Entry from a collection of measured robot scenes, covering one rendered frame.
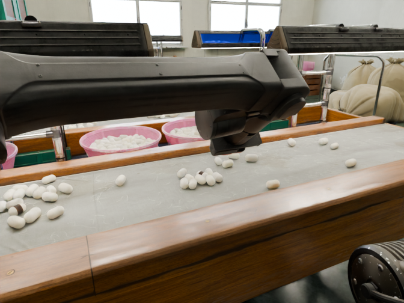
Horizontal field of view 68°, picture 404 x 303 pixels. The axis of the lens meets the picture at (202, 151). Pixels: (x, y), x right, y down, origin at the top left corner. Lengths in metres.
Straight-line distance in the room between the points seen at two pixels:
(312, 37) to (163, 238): 0.68
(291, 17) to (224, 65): 6.70
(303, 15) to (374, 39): 6.12
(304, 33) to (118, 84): 0.71
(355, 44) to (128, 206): 0.79
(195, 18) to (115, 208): 5.53
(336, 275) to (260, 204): 1.12
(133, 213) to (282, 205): 0.31
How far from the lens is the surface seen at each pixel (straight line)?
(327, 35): 0.98
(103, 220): 0.64
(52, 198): 0.74
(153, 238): 0.53
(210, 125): 0.42
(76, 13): 5.71
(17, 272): 0.54
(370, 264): 0.54
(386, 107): 3.61
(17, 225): 0.67
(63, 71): 0.29
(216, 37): 1.40
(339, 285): 1.66
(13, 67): 0.29
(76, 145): 1.18
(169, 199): 0.69
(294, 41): 0.89
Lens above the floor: 1.08
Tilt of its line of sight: 21 degrees down
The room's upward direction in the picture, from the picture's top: straight up
